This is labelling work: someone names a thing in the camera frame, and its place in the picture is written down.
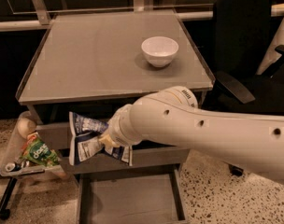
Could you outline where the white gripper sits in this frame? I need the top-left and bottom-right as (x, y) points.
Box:
(98, 105), (142, 147)

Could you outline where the blue chip bag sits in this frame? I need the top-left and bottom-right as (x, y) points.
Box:
(69, 112), (133, 165)

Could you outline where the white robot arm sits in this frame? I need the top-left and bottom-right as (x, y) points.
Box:
(98, 86), (284, 185)

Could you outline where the grey middle drawer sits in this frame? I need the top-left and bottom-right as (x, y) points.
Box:
(61, 147), (190, 175)

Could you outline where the grey top drawer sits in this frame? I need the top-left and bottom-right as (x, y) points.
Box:
(35, 110), (203, 150)

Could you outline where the grey open bottom drawer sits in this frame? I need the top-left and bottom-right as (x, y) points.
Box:
(76, 165), (190, 224)

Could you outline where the green chip bag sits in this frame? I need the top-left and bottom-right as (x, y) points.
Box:
(21, 133), (59, 167)

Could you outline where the grey drawer cabinet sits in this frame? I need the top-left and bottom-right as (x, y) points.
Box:
(16, 9), (217, 224)

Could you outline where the pale round object in bin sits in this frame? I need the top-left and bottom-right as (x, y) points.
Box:
(17, 118), (36, 138)

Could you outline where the white ceramic bowl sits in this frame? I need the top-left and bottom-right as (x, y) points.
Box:
(141, 36), (179, 68)

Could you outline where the black stand leg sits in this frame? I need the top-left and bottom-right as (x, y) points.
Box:
(0, 177), (17, 220)

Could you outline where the black office chair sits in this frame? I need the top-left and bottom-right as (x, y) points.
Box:
(201, 0), (284, 177)

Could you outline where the metal rail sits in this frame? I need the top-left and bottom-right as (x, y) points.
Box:
(0, 0), (284, 32)

